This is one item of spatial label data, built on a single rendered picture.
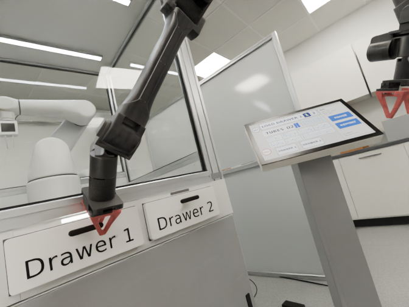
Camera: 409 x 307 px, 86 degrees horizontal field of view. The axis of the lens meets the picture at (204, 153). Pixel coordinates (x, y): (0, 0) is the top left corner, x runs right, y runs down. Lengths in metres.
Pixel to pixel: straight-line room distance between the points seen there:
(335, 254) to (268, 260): 1.17
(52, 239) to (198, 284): 0.46
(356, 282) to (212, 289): 0.67
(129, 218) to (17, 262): 0.24
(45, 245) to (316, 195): 1.02
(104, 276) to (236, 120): 1.82
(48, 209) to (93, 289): 0.22
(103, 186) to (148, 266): 0.30
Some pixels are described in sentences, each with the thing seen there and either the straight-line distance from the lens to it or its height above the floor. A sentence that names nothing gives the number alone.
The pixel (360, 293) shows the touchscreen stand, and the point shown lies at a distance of 1.31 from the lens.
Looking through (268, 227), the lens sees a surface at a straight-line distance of 2.19.
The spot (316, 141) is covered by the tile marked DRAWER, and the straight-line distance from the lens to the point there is 1.10.
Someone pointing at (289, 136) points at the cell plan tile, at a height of 1.06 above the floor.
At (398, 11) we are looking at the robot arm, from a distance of 0.82.
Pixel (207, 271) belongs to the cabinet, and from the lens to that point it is 0.86.
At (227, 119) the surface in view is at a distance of 2.27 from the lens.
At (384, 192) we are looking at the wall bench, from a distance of 3.21.
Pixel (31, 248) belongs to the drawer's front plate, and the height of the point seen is 0.90.
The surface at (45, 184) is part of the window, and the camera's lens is 0.68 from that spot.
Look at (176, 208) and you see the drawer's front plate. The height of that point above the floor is 0.89.
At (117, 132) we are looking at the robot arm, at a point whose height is 1.08.
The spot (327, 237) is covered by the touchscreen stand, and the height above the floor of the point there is 0.58.
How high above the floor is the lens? 0.94
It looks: 8 degrees up
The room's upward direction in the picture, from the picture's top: 14 degrees counter-clockwise
